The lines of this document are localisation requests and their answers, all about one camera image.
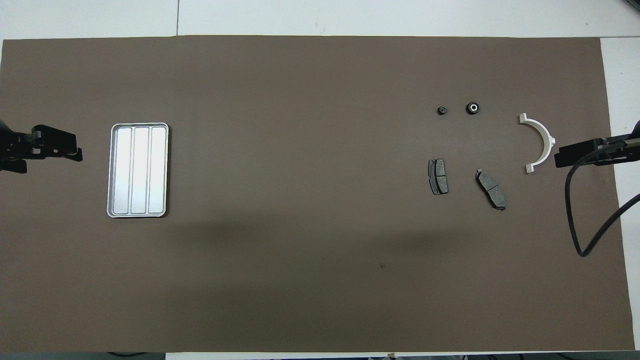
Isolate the white plastic half ring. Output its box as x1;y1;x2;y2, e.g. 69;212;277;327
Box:
519;113;557;174

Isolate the rectangular grey brake pad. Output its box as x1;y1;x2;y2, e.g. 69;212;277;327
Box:
427;158;449;196

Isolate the silver metal compartment tray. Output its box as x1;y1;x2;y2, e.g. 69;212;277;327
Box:
106;122;170;219

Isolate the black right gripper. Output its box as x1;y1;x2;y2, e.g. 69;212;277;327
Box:
554;120;640;169

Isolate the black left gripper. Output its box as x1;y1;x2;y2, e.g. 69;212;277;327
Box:
0;120;84;175

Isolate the brown table mat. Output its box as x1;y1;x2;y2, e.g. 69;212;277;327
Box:
0;35;636;353

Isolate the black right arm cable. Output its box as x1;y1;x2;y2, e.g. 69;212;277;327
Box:
564;141;640;258

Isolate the elongated grey brake pad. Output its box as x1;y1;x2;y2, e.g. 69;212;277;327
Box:
475;168;507;211

